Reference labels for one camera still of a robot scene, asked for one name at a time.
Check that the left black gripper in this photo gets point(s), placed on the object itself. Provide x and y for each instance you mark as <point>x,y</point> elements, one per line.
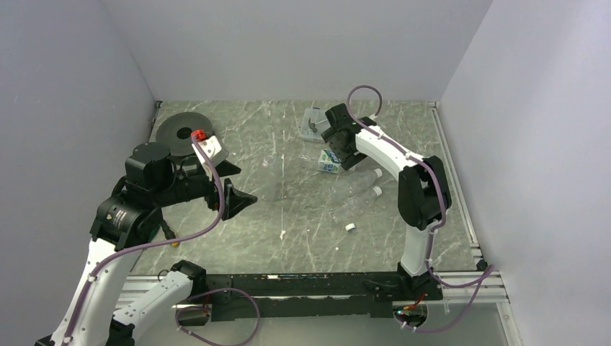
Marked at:
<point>235,200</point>

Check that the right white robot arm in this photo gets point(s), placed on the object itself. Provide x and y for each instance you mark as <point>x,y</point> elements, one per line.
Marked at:
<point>423,195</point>

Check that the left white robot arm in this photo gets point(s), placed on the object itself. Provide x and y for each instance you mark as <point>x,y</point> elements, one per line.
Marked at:
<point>124,226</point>

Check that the labelled water bottle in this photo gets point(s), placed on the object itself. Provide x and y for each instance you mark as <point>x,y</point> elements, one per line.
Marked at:
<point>328,162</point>

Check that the clear bottle white cap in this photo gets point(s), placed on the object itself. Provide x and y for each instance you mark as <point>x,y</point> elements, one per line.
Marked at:
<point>356,182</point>

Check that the yellow tipped screwdriver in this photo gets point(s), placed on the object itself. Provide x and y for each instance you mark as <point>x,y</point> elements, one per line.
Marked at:
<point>168,233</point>

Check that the black spool disc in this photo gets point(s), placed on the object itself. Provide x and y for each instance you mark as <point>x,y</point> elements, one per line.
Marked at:
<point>175,131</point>

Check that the small hammer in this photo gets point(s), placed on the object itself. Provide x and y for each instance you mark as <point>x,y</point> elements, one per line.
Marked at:
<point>313,126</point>

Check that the clear plastic tray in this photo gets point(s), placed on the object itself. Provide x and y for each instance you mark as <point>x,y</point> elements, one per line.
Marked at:
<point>317,114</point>

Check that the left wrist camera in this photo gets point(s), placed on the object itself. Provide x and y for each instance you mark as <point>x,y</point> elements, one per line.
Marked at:
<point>210,151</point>

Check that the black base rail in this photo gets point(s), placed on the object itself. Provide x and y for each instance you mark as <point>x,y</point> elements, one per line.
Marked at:
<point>375,294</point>

